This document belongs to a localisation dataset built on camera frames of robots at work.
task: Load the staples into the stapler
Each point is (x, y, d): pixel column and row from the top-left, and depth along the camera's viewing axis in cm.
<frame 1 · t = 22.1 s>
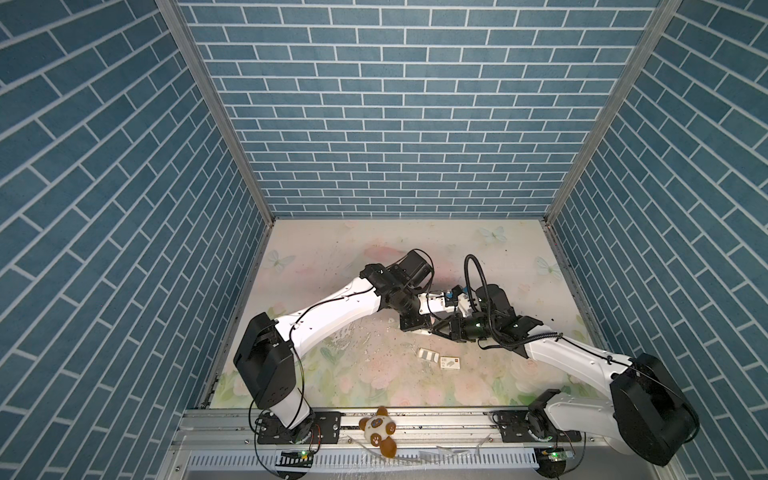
left hand: (428, 318, 77), fingers closed
right hand: (431, 329, 80), fingers closed
cardboard staple tray: (428, 354, 88), on the table
white staple box sleeve: (450, 363, 85), point 2 cm above the table

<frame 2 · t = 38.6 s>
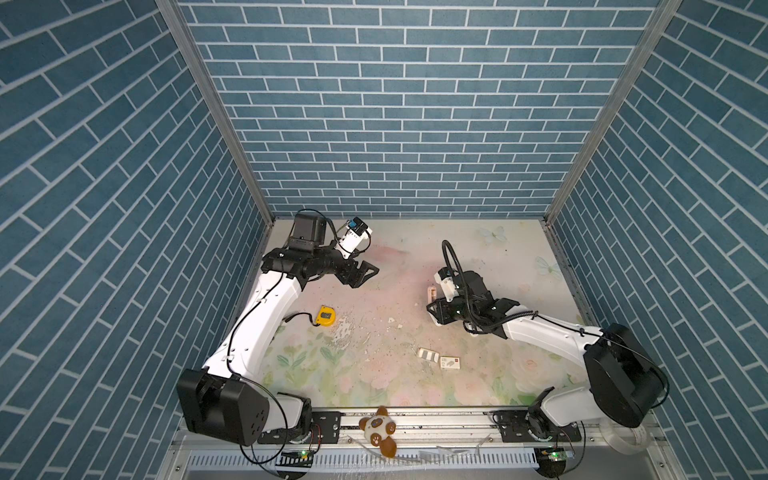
left hand: (366, 259, 76), fingers open
right hand: (428, 303, 87), fingers open
yellow tape measure: (326, 316, 93), point 2 cm above the table
the other named things where they were.

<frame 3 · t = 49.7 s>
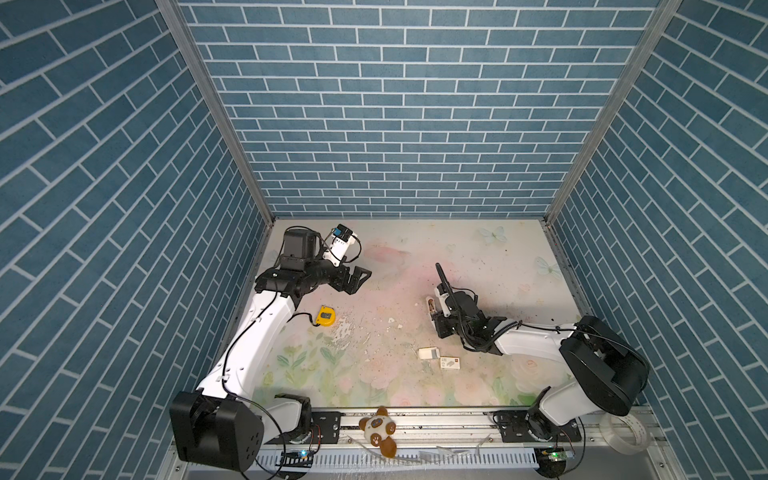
left hand: (356, 264, 77), fingers open
right hand: (432, 313, 91), fingers closed
the named things where they were.

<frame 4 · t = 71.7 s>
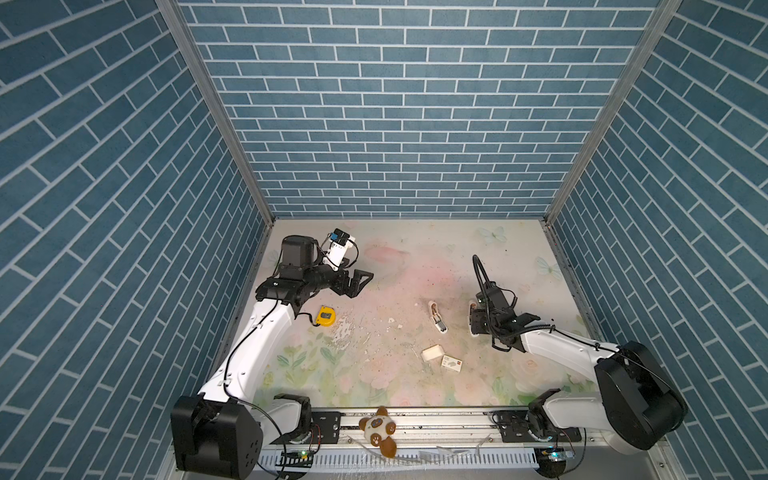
left hand: (359, 267, 77), fingers open
right hand: (475, 314, 91), fingers open
